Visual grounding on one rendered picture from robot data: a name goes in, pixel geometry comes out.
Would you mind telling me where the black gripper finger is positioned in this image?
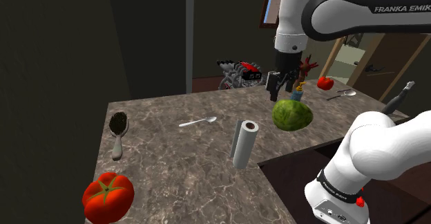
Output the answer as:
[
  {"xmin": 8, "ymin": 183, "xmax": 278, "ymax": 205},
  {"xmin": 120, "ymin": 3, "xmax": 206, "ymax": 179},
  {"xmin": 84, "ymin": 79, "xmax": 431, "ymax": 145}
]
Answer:
[
  {"xmin": 265, "ymin": 71, "xmax": 282, "ymax": 102},
  {"xmin": 284, "ymin": 74, "xmax": 296, "ymax": 93}
]

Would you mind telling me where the blue bottle with yellow pump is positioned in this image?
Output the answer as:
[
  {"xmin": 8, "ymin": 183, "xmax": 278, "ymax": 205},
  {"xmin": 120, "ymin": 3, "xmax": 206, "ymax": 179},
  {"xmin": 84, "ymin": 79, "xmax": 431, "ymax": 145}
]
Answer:
[{"xmin": 290, "ymin": 81, "xmax": 307, "ymax": 102}]

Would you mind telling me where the red and brown rooster figure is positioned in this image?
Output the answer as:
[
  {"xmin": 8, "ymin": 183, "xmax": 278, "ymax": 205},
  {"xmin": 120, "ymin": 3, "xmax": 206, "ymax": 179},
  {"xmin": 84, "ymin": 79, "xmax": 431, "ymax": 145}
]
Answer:
[{"xmin": 296, "ymin": 55, "xmax": 319, "ymax": 83}]

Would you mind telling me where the green melon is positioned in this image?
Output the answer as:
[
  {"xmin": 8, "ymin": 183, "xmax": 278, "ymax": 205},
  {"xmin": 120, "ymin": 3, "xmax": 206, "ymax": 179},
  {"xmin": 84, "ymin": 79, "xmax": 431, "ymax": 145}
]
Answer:
[{"xmin": 271, "ymin": 98, "xmax": 314, "ymax": 133}]

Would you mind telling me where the red bell pepper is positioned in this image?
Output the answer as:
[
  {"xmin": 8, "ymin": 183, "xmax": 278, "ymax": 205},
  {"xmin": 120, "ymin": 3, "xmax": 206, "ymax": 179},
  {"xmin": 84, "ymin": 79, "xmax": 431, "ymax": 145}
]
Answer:
[{"xmin": 316, "ymin": 76, "xmax": 335, "ymax": 91}]

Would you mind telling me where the silver spoon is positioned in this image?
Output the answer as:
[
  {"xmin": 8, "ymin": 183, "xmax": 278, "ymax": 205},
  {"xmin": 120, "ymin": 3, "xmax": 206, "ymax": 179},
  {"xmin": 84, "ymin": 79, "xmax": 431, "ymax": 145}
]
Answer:
[
  {"xmin": 325, "ymin": 89, "xmax": 357, "ymax": 102},
  {"xmin": 178, "ymin": 115, "xmax": 218, "ymax": 128}
]

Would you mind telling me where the white paper towel roll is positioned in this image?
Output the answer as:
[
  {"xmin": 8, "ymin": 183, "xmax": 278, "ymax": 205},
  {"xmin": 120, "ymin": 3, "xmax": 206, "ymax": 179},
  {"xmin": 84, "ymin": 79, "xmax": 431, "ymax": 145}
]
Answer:
[{"xmin": 230, "ymin": 120, "xmax": 260, "ymax": 170}]

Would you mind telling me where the dark robot stand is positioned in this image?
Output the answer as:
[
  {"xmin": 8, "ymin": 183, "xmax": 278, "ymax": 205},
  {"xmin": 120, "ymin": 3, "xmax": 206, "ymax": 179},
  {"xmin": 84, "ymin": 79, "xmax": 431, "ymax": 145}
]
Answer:
[{"xmin": 257, "ymin": 137, "xmax": 431, "ymax": 224}]

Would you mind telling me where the brown wooden door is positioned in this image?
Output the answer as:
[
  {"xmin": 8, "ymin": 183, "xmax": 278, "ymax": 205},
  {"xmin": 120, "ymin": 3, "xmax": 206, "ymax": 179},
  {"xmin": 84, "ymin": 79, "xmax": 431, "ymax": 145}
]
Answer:
[{"xmin": 318, "ymin": 0, "xmax": 431, "ymax": 104}]

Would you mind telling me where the black bottle with grey top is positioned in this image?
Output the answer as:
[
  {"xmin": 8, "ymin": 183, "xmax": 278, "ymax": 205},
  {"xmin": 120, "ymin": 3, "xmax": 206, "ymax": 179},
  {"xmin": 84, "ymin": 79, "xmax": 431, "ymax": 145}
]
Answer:
[{"xmin": 381, "ymin": 80, "xmax": 416, "ymax": 116}]

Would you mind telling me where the tall dark cabinet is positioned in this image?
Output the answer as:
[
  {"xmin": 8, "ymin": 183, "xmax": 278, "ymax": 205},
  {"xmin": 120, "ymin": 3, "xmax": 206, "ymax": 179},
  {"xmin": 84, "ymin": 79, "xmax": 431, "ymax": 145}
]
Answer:
[{"xmin": 106, "ymin": 0, "xmax": 195, "ymax": 100}]

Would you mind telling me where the grey hairbrush with black bristles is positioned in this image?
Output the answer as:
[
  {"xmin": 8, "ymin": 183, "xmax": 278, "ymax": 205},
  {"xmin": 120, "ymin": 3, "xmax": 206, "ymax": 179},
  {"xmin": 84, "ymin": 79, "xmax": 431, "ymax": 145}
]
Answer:
[{"xmin": 108, "ymin": 111, "xmax": 130, "ymax": 162}]

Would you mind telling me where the red tomato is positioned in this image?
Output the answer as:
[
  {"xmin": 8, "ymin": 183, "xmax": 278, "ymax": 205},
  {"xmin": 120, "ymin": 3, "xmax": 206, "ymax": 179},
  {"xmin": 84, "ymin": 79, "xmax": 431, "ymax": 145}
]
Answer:
[{"xmin": 82, "ymin": 171, "xmax": 135, "ymax": 224}]

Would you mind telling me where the brown framed wall picture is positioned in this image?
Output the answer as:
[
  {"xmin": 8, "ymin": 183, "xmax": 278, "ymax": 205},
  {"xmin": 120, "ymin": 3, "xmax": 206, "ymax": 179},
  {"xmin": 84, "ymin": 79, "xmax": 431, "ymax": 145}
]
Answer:
[{"xmin": 258, "ymin": 0, "xmax": 287, "ymax": 29}]

